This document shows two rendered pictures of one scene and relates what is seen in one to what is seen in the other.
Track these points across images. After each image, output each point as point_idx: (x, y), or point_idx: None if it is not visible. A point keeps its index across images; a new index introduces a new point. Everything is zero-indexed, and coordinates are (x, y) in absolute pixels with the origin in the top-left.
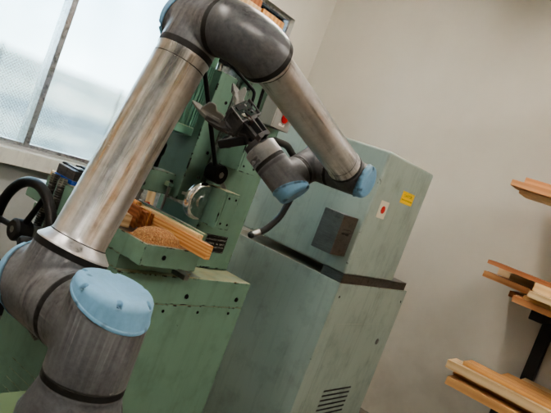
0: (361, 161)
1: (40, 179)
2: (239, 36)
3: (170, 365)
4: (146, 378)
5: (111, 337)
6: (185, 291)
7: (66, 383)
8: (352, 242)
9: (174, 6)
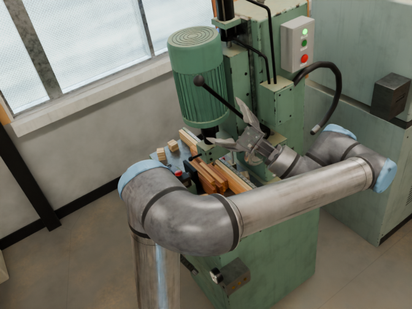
0: (373, 171)
1: (154, 154)
2: (177, 250)
3: (281, 241)
4: (268, 256)
5: None
6: None
7: None
8: (409, 97)
9: (122, 197)
